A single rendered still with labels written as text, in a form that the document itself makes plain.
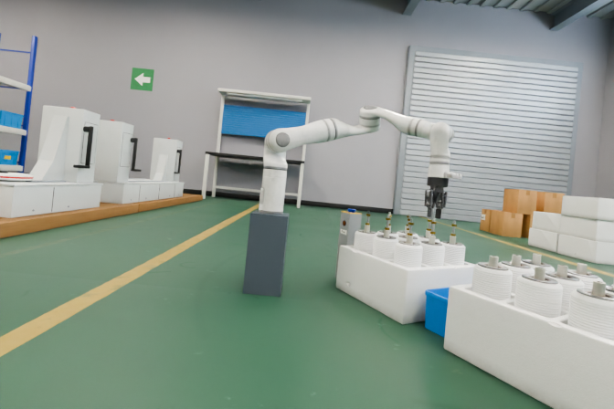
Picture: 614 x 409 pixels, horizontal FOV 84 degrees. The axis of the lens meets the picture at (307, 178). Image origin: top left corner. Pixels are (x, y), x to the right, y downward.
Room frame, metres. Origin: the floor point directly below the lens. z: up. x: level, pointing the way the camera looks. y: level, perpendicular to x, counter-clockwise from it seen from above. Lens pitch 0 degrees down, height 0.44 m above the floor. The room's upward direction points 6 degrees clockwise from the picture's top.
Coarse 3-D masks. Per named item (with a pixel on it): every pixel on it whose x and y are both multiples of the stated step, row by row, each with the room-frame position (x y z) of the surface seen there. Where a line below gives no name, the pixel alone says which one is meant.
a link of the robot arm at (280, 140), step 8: (328, 120) 1.38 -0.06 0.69; (288, 128) 1.30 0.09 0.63; (296, 128) 1.31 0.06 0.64; (304, 128) 1.33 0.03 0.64; (312, 128) 1.34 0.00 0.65; (320, 128) 1.35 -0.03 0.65; (328, 128) 1.36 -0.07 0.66; (272, 136) 1.28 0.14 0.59; (280, 136) 1.28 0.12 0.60; (288, 136) 1.29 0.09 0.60; (296, 136) 1.31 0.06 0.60; (304, 136) 1.32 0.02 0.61; (312, 136) 1.34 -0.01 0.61; (320, 136) 1.35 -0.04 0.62; (328, 136) 1.37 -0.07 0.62; (272, 144) 1.28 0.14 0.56; (280, 144) 1.28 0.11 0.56; (288, 144) 1.30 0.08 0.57; (296, 144) 1.31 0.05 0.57
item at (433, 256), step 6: (426, 246) 1.25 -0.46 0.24; (432, 246) 1.24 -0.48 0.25; (438, 246) 1.24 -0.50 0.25; (444, 246) 1.26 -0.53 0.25; (426, 252) 1.25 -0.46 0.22; (432, 252) 1.24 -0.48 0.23; (438, 252) 1.24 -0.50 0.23; (444, 252) 1.26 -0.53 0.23; (426, 258) 1.25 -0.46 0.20; (432, 258) 1.24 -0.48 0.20; (438, 258) 1.24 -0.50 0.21; (426, 264) 1.25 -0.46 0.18; (432, 264) 1.24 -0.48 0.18; (438, 264) 1.24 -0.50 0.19
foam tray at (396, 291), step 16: (352, 256) 1.38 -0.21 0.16; (368, 256) 1.30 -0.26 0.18; (352, 272) 1.37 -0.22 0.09; (368, 272) 1.29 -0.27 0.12; (384, 272) 1.22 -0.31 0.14; (400, 272) 1.15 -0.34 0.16; (416, 272) 1.14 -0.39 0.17; (432, 272) 1.18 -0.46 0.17; (448, 272) 1.22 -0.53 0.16; (464, 272) 1.27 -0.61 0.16; (352, 288) 1.36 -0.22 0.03; (368, 288) 1.28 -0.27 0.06; (384, 288) 1.21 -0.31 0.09; (400, 288) 1.14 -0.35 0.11; (416, 288) 1.15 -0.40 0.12; (368, 304) 1.27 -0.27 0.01; (384, 304) 1.20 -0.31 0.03; (400, 304) 1.14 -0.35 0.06; (416, 304) 1.15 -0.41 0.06; (400, 320) 1.13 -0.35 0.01; (416, 320) 1.15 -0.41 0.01
